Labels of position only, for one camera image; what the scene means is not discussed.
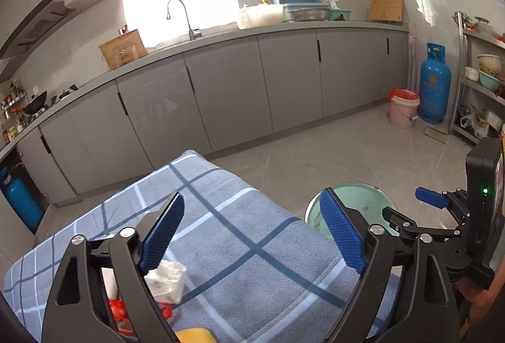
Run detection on white foam roll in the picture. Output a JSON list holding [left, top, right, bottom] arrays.
[[100, 267, 120, 300]]

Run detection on blue gas cylinder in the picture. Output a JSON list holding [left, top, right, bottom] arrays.
[[417, 43, 451, 125], [0, 165, 44, 233]]

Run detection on green plastic bowl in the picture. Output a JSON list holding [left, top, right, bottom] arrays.
[[478, 69, 503, 93]]

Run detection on person's right forearm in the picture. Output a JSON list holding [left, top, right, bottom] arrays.
[[454, 268, 505, 343]]

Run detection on metal basin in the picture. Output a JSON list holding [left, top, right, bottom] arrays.
[[292, 9, 330, 22]]

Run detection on plastic bags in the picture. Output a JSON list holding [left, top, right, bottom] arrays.
[[460, 114, 490, 139]]

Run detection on grey base cabinets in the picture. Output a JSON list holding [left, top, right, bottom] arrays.
[[0, 21, 411, 245]]

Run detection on black wok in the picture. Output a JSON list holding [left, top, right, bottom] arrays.
[[12, 91, 48, 115]]

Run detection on clear acrylic holder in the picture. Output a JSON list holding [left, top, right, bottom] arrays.
[[114, 45, 139, 65]]

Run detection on cream patterned pot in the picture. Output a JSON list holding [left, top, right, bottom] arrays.
[[477, 54, 503, 73]]

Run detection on metal shelf rack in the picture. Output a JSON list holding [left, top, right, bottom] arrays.
[[450, 12, 505, 146]]

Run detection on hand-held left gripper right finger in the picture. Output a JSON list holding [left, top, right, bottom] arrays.
[[319, 187, 460, 343]]

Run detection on gas stove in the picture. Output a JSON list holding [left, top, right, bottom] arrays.
[[24, 85, 80, 119]]

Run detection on square wooden board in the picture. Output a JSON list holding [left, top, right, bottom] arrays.
[[369, 0, 404, 23]]

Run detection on red mesh net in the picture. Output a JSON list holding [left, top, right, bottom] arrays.
[[107, 298, 174, 338]]

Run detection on rack of seasoning bottles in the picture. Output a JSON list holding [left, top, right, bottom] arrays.
[[0, 79, 30, 144]]

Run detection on wooden cutting board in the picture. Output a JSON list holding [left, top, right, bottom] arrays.
[[98, 29, 147, 69]]

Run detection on blue checked tablecloth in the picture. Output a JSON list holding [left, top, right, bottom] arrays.
[[4, 150, 407, 343]]

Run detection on white paper napkin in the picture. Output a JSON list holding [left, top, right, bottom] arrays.
[[144, 260, 188, 304]]

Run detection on pink bucket with red bag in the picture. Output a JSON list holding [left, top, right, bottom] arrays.
[[389, 88, 421, 131]]

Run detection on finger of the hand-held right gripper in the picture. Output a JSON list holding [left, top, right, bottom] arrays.
[[382, 207, 469, 245], [415, 187, 469, 218]]

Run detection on metal faucet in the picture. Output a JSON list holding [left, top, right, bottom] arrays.
[[166, 0, 203, 41]]

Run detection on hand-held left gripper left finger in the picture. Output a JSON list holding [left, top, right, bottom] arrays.
[[41, 191, 186, 343]]

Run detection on pink mop handle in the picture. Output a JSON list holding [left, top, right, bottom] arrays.
[[408, 23, 419, 91]]

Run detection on metal pot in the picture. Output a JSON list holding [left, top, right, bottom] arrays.
[[483, 109, 503, 139]]

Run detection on white plastic basin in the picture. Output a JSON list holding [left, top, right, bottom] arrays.
[[237, 4, 285, 30]]

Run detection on range hood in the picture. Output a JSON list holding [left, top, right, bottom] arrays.
[[0, 0, 81, 60]]

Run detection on yellow sponge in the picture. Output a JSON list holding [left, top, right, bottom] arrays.
[[175, 327, 217, 343]]

